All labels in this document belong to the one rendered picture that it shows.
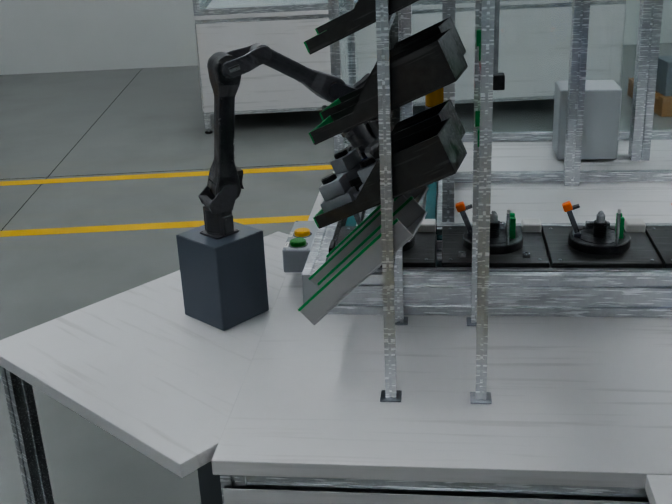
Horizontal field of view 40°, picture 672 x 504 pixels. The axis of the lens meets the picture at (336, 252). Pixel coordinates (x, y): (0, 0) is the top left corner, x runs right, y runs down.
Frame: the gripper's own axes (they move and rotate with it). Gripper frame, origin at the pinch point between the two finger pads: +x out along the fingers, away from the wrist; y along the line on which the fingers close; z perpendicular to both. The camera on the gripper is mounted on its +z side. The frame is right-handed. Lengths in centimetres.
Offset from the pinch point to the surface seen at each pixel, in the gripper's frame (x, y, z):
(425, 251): 22.0, -4.1, -3.8
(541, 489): 45, -69, -30
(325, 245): 10.1, 12.0, -19.1
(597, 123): 50, 65, 92
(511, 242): 30.7, -12.5, 12.0
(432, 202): 25.0, 32.4, 16.8
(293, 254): 7.1, 12.9, -26.7
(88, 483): 47, 101, -111
